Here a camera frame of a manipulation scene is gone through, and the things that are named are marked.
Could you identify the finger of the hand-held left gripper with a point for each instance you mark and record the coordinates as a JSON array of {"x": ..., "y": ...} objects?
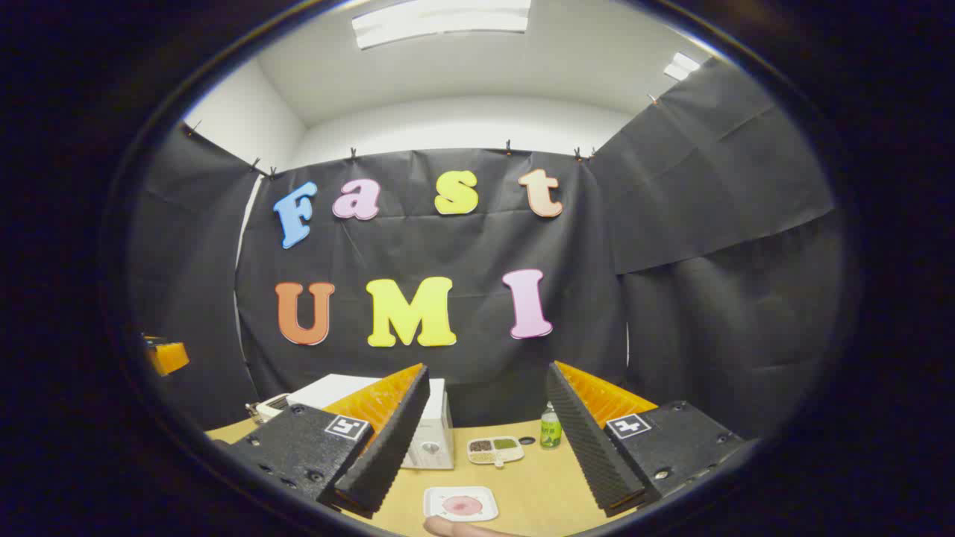
[{"x": 168, "y": 358}]

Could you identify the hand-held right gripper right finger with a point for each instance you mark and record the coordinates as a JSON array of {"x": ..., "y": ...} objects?
[{"x": 589, "y": 447}]

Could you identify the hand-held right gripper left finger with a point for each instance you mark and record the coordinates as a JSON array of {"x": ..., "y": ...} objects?
[{"x": 388, "y": 447}]

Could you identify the white microwave oven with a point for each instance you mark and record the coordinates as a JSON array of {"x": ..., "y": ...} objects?
[{"x": 434, "y": 440}]

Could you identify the white square plate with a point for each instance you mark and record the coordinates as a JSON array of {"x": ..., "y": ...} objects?
[{"x": 433, "y": 503}]

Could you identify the pink round meat slice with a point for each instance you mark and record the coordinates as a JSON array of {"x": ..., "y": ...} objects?
[{"x": 462, "y": 506}]

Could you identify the green drink bottle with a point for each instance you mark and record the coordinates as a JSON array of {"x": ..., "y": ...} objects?
[{"x": 550, "y": 431}]

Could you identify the white divided grain dish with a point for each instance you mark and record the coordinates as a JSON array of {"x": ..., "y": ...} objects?
[{"x": 494, "y": 449}]

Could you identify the white toaster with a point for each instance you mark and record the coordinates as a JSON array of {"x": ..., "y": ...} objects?
[{"x": 270, "y": 406}]

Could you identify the black backdrop cloth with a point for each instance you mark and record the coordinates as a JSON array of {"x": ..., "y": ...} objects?
[{"x": 462, "y": 246}]

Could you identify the row of black cloth clips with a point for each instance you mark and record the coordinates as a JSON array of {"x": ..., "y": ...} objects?
[{"x": 508, "y": 147}]

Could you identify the small ceiling light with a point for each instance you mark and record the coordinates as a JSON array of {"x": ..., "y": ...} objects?
[{"x": 680, "y": 66}]

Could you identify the long ceiling light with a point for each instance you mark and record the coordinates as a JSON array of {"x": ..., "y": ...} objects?
[{"x": 440, "y": 22}]

